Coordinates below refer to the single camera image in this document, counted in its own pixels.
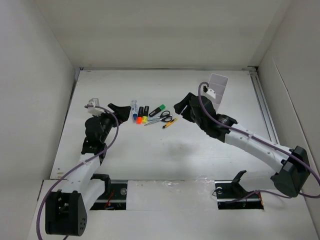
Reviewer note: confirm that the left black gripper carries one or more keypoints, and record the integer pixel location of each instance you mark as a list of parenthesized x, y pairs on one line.
[(122, 112)]

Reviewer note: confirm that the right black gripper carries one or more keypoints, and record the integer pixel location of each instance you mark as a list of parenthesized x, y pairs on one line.
[(180, 106)]

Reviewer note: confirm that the blue cap spray bottle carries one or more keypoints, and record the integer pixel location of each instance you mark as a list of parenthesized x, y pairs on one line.
[(134, 110)]

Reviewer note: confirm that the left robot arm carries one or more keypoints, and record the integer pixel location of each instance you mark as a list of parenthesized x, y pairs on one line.
[(66, 209)]

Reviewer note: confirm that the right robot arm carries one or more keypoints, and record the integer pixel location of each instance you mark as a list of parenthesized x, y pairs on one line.
[(291, 166)]

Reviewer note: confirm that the yellow utility knife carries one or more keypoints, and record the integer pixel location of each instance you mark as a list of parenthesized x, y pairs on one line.
[(169, 123)]

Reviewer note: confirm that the green highlighter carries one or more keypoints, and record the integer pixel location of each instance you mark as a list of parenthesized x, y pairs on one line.
[(157, 110)]

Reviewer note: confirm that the orange highlighter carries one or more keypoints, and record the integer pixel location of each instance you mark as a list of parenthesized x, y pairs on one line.
[(139, 117)]

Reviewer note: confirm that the yellow highlighter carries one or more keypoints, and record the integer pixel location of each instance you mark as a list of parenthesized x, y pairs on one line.
[(145, 114)]

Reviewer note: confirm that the white divided container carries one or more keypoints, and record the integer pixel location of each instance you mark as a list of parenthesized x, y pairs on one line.
[(218, 83)]

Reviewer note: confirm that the black handled scissors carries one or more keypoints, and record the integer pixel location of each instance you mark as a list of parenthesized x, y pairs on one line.
[(164, 117)]

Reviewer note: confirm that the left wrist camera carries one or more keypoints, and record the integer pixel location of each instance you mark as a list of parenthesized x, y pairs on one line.
[(93, 107)]

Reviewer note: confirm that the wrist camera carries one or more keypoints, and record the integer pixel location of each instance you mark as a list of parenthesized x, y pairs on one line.
[(93, 107), (209, 92)]

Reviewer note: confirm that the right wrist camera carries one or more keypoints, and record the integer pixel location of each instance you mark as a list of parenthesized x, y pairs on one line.
[(209, 92)]

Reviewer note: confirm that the aluminium rail right side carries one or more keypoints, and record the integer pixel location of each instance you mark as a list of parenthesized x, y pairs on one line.
[(272, 133)]

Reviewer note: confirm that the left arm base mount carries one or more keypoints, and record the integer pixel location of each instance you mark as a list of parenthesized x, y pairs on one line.
[(114, 197)]

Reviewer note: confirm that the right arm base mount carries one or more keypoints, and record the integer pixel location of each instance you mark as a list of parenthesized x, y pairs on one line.
[(230, 195)]

